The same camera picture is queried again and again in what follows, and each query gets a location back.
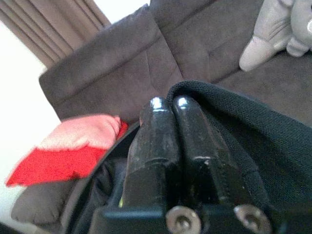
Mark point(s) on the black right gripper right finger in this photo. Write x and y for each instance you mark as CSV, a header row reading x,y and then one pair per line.
x,y
200,146

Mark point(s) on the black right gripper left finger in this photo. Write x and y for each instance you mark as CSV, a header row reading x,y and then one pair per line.
x,y
153,146

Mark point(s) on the plain black shirt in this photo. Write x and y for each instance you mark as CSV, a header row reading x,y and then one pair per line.
x,y
268,146

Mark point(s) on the red and pink cloth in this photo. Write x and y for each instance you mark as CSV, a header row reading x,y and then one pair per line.
x,y
61,161

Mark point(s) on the grey plush toy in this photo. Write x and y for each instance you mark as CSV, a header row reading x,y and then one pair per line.
x,y
273,24

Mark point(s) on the brown curtain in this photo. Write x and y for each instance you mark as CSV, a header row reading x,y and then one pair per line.
x,y
61,22

